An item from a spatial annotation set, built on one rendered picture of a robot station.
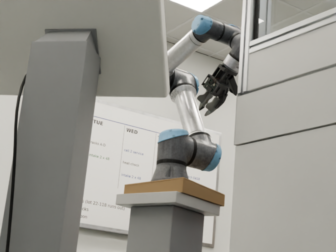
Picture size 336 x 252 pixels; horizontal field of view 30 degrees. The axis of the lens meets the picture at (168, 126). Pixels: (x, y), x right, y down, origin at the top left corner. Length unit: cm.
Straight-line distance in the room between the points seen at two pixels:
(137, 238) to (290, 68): 98
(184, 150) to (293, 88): 89
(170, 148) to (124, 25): 77
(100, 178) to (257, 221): 382
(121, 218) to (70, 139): 382
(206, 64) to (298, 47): 462
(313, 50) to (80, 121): 61
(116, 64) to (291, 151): 55
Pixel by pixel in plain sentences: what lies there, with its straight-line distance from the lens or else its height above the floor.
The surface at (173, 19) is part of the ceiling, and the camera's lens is 558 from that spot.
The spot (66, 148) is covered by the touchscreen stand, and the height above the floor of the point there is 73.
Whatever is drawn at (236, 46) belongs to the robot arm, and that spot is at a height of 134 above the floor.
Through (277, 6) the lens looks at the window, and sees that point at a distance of 174.
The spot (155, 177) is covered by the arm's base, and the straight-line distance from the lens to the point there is 234.
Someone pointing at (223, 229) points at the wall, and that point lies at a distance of 599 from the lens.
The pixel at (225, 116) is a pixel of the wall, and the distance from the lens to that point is 619.
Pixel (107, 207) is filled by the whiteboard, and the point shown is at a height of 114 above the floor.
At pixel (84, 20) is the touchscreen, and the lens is 175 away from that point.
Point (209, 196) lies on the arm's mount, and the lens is 233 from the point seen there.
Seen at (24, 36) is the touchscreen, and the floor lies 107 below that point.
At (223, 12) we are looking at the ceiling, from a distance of 540.
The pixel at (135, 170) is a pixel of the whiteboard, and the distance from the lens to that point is 549.
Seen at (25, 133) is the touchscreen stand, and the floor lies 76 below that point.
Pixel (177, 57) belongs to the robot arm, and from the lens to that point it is 255.
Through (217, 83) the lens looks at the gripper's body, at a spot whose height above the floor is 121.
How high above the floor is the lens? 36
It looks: 16 degrees up
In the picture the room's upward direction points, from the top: 5 degrees clockwise
